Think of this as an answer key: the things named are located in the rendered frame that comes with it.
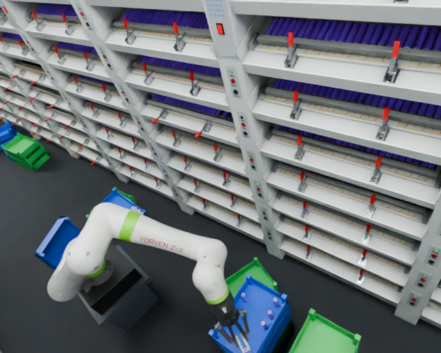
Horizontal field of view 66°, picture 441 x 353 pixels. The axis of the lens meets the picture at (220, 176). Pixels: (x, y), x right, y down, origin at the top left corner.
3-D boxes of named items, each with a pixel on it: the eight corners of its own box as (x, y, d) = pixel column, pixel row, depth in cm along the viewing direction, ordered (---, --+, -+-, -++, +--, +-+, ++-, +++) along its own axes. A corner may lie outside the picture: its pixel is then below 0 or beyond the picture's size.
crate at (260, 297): (252, 368, 132) (248, 363, 126) (212, 339, 143) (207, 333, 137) (289, 302, 145) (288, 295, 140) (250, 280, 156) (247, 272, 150)
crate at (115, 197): (147, 215, 241) (145, 210, 234) (127, 237, 232) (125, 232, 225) (115, 192, 248) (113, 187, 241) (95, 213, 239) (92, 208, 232)
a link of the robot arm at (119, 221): (83, 235, 129) (80, 219, 119) (99, 209, 137) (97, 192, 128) (129, 250, 129) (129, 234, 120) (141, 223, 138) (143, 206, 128)
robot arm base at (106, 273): (73, 308, 159) (66, 303, 155) (60, 288, 168) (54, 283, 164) (118, 270, 169) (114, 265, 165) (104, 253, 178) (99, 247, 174)
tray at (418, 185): (434, 209, 102) (439, 193, 91) (262, 155, 134) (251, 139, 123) (456, 152, 106) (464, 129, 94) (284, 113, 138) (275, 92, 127)
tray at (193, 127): (243, 149, 139) (234, 138, 131) (145, 118, 172) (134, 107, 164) (264, 108, 143) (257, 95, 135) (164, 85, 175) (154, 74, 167)
